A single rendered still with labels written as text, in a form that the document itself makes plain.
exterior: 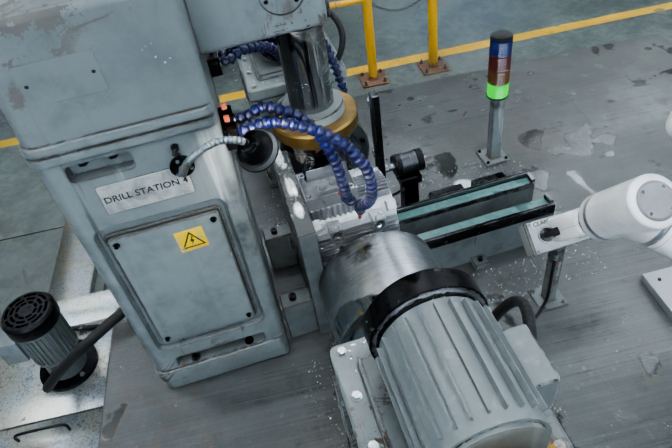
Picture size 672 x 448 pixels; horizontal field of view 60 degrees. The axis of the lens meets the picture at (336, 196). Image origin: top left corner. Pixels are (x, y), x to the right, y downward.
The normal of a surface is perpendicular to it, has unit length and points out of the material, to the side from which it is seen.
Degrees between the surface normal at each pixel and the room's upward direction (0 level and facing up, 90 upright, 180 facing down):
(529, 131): 0
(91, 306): 0
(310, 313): 90
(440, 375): 22
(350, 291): 39
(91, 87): 90
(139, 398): 0
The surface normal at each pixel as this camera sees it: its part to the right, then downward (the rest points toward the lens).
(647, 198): 0.04, -0.20
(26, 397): -0.12, -0.73
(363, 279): -0.45, -0.59
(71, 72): 0.26, 0.62
